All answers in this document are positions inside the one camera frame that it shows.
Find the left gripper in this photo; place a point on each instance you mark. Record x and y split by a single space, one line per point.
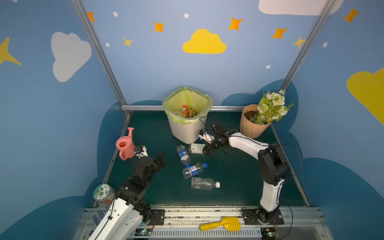
157 162

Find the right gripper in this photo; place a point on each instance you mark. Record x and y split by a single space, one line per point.
212 144

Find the clear bottle green white label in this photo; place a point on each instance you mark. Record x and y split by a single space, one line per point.
196 148

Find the clear bottle blue label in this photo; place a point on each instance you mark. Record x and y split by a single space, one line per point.
192 170
183 155

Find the clear bottle orange label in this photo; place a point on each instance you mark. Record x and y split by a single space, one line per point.
188 113

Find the clear bottle white cap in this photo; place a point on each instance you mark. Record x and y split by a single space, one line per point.
204 183

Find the white bottle red label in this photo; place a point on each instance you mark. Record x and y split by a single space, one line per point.
183 108

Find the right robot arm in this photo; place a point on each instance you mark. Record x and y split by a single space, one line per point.
273 164

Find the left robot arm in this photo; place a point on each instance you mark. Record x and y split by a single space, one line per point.
127 211

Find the white waste bin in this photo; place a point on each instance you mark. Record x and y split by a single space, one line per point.
187 133

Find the clear bottle blue label upright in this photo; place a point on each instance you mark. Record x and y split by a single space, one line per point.
183 155

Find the beige ribbed flower pot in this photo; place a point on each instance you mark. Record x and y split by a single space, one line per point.
248 128

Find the pink watering can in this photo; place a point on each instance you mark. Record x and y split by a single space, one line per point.
126 146

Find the white artificial flowers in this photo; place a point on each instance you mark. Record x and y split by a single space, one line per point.
272 107

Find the green white tape roll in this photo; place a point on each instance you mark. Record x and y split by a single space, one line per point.
104 194

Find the yellow plastic shovel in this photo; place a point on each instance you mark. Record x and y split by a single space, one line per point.
229 223

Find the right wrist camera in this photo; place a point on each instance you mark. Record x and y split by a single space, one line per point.
203 135

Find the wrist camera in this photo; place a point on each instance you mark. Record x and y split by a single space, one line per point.
203 135
141 151

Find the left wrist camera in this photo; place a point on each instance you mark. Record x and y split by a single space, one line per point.
141 151

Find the aluminium frame back rail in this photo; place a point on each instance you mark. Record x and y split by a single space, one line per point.
160 108

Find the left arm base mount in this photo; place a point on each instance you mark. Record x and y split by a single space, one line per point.
156 216

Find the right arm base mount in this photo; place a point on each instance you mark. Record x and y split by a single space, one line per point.
255 216

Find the white cable duct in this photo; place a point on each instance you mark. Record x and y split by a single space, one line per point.
196 233

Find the aluminium frame right post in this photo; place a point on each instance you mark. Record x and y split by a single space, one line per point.
311 37

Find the aluminium frame post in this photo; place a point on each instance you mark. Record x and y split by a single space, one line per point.
311 37
88 26

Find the aluminium frame left post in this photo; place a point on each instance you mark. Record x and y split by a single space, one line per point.
88 26

